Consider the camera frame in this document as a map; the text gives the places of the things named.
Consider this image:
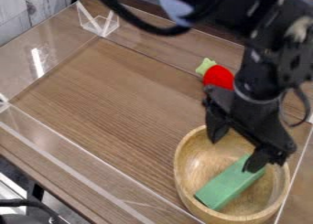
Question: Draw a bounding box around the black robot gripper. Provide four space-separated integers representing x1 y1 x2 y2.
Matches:
204 85 297 173

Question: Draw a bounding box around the green rectangular block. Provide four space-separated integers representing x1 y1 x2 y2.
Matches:
195 155 265 211

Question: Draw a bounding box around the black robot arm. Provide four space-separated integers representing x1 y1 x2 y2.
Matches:
160 0 313 172

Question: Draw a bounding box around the brown wooden bowl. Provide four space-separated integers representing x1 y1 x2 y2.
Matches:
174 126 291 224

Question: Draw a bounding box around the red toy strawberry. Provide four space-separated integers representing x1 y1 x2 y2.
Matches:
196 58 236 91

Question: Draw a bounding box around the clear acrylic corner bracket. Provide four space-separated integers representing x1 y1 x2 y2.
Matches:
77 2 121 37

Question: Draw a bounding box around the clear acrylic tray wall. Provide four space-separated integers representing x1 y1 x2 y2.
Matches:
0 93 200 224

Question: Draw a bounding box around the black cable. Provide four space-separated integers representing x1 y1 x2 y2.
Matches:
0 198 63 224

